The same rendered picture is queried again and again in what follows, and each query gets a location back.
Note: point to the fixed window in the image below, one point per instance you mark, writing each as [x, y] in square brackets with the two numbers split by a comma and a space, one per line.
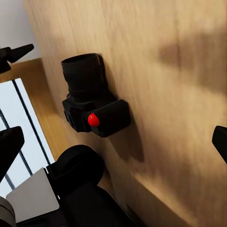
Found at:
[26, 101]

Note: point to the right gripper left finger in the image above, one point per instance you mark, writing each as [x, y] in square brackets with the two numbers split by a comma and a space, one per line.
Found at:
[11, 142]

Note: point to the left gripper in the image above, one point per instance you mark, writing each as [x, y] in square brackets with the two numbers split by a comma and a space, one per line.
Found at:
[12, 55]

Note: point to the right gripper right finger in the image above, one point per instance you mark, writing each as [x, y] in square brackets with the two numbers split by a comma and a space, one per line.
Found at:
[219, 140]

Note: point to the digital camera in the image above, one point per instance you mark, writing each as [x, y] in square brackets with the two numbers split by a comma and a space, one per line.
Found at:
[89, 107]

